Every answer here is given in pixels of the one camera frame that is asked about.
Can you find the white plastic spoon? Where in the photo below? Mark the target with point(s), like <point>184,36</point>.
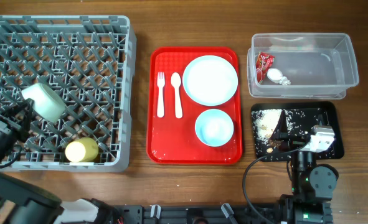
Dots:
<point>176,82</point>

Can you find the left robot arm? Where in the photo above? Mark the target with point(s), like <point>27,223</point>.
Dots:
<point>33,204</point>

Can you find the small light blue bowl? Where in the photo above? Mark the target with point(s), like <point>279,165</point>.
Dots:
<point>214,128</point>

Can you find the mint green bowl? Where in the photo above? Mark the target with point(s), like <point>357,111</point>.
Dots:
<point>47,103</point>

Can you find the white plastic fork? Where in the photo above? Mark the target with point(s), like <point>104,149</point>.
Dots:
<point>160,84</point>

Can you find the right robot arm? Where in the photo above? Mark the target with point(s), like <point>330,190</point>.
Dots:
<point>312,184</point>

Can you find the clear plastic bin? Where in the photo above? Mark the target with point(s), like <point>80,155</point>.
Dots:
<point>318,65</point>

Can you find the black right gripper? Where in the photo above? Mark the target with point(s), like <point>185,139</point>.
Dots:
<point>281,133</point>

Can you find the large light blue plate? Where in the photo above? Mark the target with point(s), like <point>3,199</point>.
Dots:
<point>210,80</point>

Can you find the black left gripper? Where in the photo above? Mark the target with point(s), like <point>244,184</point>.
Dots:
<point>5,118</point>

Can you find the white tissue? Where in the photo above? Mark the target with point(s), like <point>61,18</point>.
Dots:
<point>276,76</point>

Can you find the grey dishwasher rack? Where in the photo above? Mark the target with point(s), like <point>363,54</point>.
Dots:
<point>89,61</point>

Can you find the black tray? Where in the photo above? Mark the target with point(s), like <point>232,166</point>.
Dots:
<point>300,118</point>

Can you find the red plastic tray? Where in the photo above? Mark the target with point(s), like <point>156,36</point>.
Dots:
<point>173,141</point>

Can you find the yellow plastic cup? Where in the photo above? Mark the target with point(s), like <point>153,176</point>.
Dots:
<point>82,150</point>

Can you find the food scraps with rice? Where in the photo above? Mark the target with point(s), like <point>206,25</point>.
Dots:
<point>279,131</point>

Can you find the red snack wrapper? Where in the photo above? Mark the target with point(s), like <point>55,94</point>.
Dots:
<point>263,63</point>

